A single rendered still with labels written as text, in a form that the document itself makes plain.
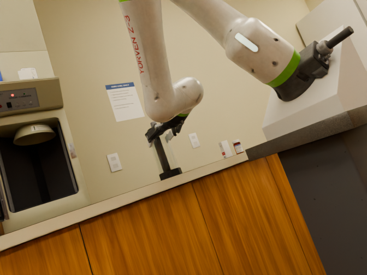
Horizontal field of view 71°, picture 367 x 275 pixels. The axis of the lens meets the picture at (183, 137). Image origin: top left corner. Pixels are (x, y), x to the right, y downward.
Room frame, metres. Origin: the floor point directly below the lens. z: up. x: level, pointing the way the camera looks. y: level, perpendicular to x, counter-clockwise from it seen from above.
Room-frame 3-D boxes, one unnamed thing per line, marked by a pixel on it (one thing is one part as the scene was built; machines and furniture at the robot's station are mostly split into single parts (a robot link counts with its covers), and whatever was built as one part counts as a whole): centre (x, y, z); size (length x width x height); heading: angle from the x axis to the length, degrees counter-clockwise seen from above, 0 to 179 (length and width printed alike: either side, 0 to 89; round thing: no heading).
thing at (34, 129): (1.15, 0.65, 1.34); 0.18 x 0.18 x 0.05
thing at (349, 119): (0.78, -0.39, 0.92); 0.32 x 0.32 x 0.04; 34
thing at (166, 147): (1.17, 0.11, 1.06); 0.11 x 0.11 x 0.21
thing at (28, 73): (1.03, 0.55, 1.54); 0.05 x 0.05 x 0.06; 14
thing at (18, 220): (1.16, 0.68, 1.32); 0.32 x 0.25 x 0.77; 121
